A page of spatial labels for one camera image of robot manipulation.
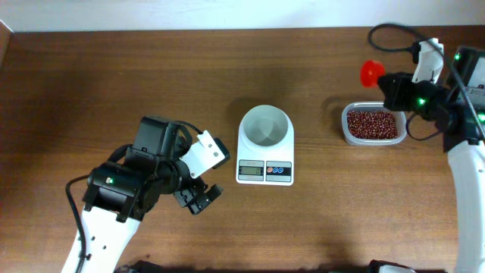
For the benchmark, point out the red beans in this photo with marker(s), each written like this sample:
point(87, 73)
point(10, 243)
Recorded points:
point(372, 125)

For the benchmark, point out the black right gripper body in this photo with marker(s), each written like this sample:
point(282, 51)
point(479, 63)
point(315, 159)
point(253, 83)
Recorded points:
point(389, 91)

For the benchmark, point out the white round bowl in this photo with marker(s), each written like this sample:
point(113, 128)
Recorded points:
point(264, 126)

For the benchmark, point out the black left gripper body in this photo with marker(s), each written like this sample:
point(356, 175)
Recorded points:
point(174, 174)

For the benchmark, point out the white digital kitchen scale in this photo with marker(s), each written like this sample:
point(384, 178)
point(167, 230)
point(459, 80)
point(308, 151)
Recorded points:
point(273, 165)

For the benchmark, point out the clear plastic bean container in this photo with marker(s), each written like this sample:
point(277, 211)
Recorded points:
point(372, 106)

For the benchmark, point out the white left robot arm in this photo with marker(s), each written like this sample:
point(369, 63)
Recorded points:
point(100, 239)

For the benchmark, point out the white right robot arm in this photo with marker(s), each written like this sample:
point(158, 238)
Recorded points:
point(460, 125)

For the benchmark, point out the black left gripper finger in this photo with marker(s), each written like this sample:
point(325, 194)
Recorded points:
point(204, 199)
point(185, 197)

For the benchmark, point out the red plastic measuring scoop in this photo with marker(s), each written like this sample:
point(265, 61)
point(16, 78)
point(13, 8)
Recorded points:
point(371, 71)

